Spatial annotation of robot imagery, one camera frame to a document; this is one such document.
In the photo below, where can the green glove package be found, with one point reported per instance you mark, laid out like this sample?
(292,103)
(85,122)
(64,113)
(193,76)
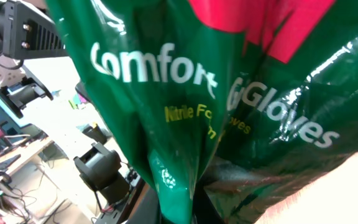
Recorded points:
(226,106)

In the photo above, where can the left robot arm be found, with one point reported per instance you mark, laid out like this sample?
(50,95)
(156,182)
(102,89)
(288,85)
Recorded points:
(115,194)

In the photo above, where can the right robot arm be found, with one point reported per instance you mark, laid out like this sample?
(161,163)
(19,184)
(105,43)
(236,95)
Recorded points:
(26,32)

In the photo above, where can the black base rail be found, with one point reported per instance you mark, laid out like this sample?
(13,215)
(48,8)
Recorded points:
(141,206)

